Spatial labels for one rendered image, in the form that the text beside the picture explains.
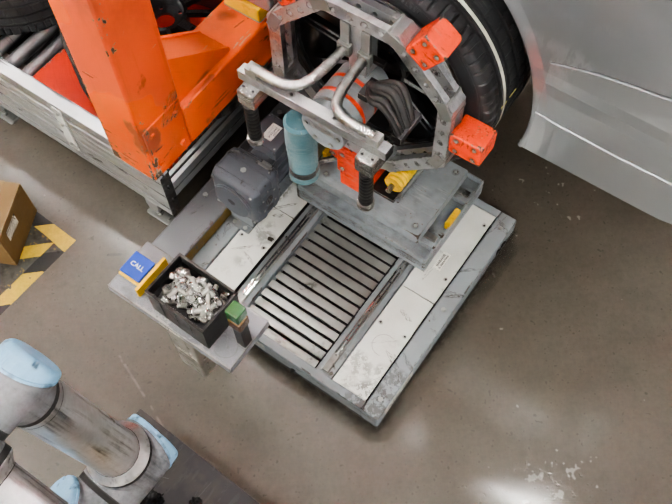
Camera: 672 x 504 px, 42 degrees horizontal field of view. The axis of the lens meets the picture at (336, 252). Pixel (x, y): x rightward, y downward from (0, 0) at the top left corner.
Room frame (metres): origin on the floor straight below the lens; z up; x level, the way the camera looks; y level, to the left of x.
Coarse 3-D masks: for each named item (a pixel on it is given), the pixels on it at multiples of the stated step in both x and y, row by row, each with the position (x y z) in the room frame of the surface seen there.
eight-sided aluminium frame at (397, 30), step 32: (320, 0) 1.42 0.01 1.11; (352, 0) 1.42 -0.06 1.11; (288, 32) 1.55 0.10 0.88; (384, 32) 1.32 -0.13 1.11; (416, 32) 1.33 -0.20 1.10; (288, 64) 1.53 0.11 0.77; (416, 64) 1.27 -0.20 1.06; (448, 96) 1.24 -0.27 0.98; (448, 128) 1.21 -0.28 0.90; (416, 160) 1.25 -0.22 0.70; (448, 160) 1.22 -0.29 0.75
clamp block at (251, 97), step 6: (246, 84) 1.32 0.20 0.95; (240, 90) 1.31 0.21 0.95; (246, 90) 1.31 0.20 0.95; (252, 90) 1.30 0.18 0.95; (258, 90) 1.30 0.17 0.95; (240, 96) 1.30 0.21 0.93; (246, 96) 1.29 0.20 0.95; (252, 96) 1.29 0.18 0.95; (258, 96) 1.30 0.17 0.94; (264, 96) 1.31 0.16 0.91; (240, 102) 1.30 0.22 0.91; (246, 102) 1.29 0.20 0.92; (252, 102) 1.28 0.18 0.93; (258, 102) 1.29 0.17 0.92; (252, 108) 1.28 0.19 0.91
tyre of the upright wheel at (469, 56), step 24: (408, 0) 1.38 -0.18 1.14; (432, 0) 1.37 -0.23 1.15; (456, 0) 1.39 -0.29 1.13; (480, 0) 1.41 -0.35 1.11; (456, 24) 1.33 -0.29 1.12; (504, 24) 1.39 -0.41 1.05; (456, 48) 1.30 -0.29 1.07; (480, 48) 1.31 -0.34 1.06; (504, 48) 1.35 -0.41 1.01; (456, 72) 1.30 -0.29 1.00; (480, 72) 1.28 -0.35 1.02; (504, 72) 1.31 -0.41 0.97; (528, 72) 1.39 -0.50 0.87; (480, 96) 1.26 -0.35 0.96; (480, 120) 1.25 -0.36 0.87; (408, 144) 1.36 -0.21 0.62
